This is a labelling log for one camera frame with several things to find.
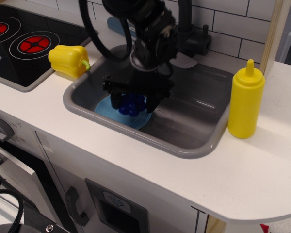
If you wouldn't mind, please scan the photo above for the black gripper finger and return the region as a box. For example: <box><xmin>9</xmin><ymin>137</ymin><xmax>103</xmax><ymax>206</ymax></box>
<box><xmin>146</xmin><ymin>95</ymin><xmax>161</xmax><ymax>113</ymax></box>
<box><xmin>110</xmin><ymin>90</ymin><xmax>122</xmax><ymax>109</ymax></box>

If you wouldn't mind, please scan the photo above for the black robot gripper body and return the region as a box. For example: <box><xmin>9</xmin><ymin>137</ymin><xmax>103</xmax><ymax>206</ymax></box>
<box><xmin>103</xmin><ymin>70</ymin><xmax>174</xmax><ymax>99</ymax></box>

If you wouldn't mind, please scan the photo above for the blue toy blueberries cluster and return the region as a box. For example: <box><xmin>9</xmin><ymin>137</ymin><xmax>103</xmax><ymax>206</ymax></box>
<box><xmin>118</xmin><ymin>94</ymin><xmax>146</xmax><ymax>117</ymax></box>

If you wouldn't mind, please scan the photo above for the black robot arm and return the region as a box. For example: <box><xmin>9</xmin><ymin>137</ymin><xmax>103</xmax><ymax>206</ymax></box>
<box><xmin>79</xmin><ymin>0</ymin><xmax>178</xmax><ymax>113</ymax></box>

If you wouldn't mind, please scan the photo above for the light blue plastic plate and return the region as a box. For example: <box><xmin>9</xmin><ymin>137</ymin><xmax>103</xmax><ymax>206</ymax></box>
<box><xmin>94</xmin><ymin>96</ymin><xmax>152</xmax><ymax>129</ymax></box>

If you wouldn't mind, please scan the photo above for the grey plastic sink basin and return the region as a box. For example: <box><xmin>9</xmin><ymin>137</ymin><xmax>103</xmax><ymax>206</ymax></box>
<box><xmin>63</xmin><ymin>57</ymin><xmax>233</xmax><ymax>159</ymax></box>

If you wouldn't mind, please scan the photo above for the black toy faucet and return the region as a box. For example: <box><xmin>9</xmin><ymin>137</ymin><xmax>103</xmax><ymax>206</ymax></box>
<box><xmin>176</xmin><ymin>0</ymin><xmax>211</xmax><ymax>57</ymax></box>

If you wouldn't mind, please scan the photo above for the yellow toy bell pepper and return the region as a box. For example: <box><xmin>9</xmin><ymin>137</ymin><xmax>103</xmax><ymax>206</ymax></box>
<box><xmin>48</xmin><ymin>45</ymin><xmax>91</xmax><ymax>78</ymax></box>

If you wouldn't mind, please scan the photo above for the yellow squeeze mustard bottle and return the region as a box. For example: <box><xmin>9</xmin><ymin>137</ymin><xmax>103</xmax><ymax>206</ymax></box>
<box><xmin>227</xmin><ymin>59</ymin><xmax>265</xmax><ymax>139</ymax></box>

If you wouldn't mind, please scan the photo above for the black toy stove top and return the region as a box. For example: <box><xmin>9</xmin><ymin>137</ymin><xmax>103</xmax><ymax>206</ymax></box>
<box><xmin>0</xmin><ymin>4</ymin><xmax>89</xmax><ymax>92</ymax></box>

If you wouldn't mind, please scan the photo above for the grey dishwasher panel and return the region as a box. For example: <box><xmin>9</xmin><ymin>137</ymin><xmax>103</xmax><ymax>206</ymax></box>
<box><xmin>85</xmin><ymin>178</ymin><xmax>150</xmax><ymax>233</ymax></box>

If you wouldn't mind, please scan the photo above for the grey oven knob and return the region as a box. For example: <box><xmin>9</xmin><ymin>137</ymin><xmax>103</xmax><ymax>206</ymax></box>
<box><xmin>0</xmin><ymin>119</ymin><xmax>15</xmax><ymax>142</ymax></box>

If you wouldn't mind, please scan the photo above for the white toy oven door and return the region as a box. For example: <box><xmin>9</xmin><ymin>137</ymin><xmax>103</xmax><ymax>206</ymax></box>
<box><xmin>0</xmin><ymin>147</ymin><xmax>51</xmax><ymax>216</ymax></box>

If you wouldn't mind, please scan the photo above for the blue handled toy knife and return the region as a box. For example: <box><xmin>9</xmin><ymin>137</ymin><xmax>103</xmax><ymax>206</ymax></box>
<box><xmin>107</xmin><ymin>16</ymin><xmax>198</xmax><ymax>69</ymax></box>

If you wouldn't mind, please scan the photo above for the grey cabinet door handle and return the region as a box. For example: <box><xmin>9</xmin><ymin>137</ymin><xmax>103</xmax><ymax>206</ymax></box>
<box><xmin>65</xmin><ymin>187</ymin><xmax>89</xmax><ymax>227</ymax></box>

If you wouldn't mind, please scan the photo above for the black braided cable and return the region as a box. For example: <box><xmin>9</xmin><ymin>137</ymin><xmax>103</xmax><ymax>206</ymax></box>
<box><xmin>0</xmin><ymin>189</ymin><xmax>24</xmax><ymax>233</ymax></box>

